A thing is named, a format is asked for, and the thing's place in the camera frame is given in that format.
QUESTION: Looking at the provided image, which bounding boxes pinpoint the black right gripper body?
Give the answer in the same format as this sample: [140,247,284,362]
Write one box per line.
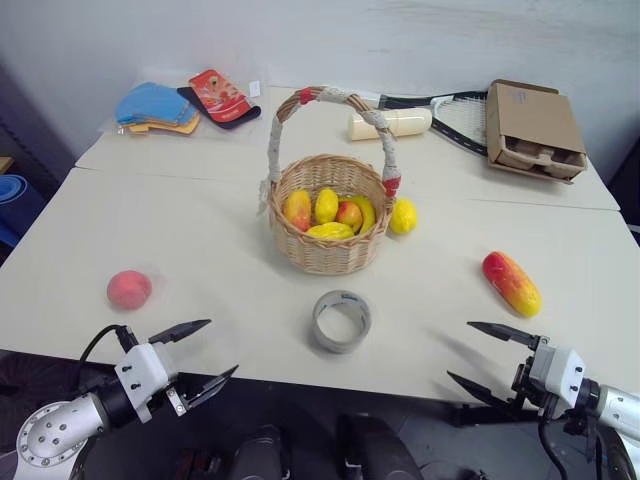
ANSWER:
[511,335,551,412]

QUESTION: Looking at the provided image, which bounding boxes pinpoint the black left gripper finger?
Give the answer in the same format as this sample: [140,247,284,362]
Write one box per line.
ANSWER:
[185,364,240,411]
[148,318,213,346]

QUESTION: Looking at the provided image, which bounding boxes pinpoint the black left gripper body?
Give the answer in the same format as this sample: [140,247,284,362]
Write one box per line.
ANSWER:
[148,341,201,417]

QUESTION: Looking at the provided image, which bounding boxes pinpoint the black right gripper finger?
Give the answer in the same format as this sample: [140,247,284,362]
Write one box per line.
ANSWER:
[446,370,517,408]
[466,321,542,347]

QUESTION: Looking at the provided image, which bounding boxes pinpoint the long red-yellow mango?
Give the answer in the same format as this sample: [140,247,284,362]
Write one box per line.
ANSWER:
[481,250,543,319]

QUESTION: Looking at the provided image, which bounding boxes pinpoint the pink peach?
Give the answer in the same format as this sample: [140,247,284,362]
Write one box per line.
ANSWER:
[106,270,154,313]

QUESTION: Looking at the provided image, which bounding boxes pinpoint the dark rounded shape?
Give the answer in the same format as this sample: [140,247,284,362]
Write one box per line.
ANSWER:
[335,413,424,480]
[229,424,294,480]

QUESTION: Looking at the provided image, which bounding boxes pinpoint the yellow lemon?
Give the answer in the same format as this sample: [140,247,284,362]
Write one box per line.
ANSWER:
[314,188,341,225]
[389,198,419,236]

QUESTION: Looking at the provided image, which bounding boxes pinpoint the short red-yellow mango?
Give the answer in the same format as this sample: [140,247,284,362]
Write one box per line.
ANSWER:
[283,190,314,233]

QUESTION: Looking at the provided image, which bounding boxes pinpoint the yellow ridged starfruit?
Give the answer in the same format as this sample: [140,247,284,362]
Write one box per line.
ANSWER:
[305,222,356,242]

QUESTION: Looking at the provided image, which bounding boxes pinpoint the grey paper pulp tray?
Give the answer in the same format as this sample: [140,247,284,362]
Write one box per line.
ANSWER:
[501,134,587,179]

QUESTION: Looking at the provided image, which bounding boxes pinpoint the yellow banana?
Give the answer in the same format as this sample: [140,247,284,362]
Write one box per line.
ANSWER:
[340,195,378,236]

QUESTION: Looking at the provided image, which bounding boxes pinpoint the small red-yellow apple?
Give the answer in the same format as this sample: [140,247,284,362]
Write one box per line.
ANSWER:
[334,200,364,228]

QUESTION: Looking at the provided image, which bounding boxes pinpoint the blue rolled foam mat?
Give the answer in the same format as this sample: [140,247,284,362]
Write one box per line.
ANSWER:
[0,173,33,247]

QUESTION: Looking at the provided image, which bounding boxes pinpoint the brown cardboard box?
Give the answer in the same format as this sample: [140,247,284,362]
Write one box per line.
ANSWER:
[485,78,588,186]

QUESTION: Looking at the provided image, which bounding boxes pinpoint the black and white racket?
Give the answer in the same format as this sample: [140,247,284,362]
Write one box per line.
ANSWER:
[376,90,494,159]

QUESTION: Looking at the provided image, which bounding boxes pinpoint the black neoprene pad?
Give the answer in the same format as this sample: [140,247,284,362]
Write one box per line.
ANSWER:
[176,85,263,132]

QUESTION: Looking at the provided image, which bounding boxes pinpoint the blue and yellow cloth stack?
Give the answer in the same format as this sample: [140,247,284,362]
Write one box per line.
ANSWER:
[114,81,202,137]

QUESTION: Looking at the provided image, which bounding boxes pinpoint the cream cylinder bottle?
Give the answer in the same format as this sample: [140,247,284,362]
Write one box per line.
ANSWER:
[347,107,434,143]

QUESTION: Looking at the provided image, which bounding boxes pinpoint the red printed pouch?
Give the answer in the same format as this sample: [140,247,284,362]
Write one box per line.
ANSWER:
[188,70,254,124]

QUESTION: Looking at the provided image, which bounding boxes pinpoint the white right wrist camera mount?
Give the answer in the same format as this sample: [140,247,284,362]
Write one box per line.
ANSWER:
[528,344,586,409]

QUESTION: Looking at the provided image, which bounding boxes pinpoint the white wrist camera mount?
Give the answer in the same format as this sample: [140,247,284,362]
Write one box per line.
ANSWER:
[113,342,180,424]
[528,344,586,409]

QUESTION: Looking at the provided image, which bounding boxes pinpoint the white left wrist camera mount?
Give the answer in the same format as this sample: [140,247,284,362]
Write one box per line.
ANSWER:
[113,342,180,424]

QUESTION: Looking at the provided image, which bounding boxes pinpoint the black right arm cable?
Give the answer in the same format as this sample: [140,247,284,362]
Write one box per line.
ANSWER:
[537,412,611,480]

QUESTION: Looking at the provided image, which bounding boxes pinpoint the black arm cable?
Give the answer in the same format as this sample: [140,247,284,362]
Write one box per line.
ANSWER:
[78,324,139,364]
[537,412,611,480]

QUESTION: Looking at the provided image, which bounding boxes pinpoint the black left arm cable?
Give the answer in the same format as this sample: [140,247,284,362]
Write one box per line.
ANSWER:
[78,324,139,364]

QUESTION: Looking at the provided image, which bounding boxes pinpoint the grey duct tape roll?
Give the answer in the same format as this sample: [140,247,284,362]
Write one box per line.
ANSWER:
[312,289,374,355]

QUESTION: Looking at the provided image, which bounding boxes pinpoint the wicker basket with taped handle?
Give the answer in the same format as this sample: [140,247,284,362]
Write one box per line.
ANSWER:
[256,85,404,277]

